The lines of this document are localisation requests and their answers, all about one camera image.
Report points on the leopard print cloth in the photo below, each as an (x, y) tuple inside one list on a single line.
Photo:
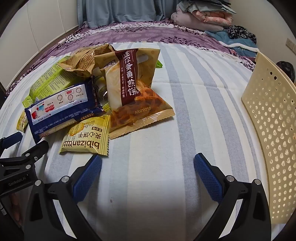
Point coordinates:
[(240, 33)]

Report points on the cream perforated plastic basket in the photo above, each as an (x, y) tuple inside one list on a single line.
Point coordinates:
[(266, 115)]

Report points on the grey folded blanket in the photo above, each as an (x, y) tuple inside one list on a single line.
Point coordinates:
[(208, 5)]

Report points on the small green snack packet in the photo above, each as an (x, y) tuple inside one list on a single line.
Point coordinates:
[(159, 64)]

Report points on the blue snack packet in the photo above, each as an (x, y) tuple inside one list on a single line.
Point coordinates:
[(60, 111)]

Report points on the clear biscuit packet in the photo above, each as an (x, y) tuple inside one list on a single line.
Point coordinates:
[(100, 89)]

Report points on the brown crinkled snack packet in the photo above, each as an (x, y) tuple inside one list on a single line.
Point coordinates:
[(81, 62)]

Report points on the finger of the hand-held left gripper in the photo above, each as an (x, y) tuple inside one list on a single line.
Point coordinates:
[(11, 140), (34, 151)]

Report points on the blue white striped sheet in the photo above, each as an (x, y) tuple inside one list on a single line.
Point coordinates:
[(161, 162)]

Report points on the yellow biscuit packet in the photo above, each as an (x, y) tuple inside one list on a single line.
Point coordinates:
[(87, 139)]

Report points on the blue fleece blanket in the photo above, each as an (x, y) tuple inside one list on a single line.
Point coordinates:
[(231, 45)]

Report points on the mauve pillow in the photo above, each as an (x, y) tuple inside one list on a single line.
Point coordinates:
[(189, 22)]

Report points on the purple floral bedsheet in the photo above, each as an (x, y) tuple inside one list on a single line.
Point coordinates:
[(129, 34)]

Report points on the pink floral quilt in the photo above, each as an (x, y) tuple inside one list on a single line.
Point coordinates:
[(215, 19)]

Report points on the blue-grey curtain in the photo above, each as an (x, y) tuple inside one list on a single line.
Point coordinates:
[(120, 11)]

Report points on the large green snack packet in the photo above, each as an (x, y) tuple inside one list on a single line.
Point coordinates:
[(50, 78)]

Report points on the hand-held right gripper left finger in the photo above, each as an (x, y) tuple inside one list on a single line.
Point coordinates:
[(89, 178)]

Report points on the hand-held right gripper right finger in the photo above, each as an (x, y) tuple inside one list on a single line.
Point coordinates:
[(208, 178)]

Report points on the white panelled wardrobe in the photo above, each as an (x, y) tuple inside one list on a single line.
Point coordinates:
[(46, 20)]

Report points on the beige snack bag brown banner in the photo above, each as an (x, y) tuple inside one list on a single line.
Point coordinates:
[(129, 97)]

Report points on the small yellow snack packet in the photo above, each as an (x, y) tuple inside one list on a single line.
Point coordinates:
[(22, 122)]

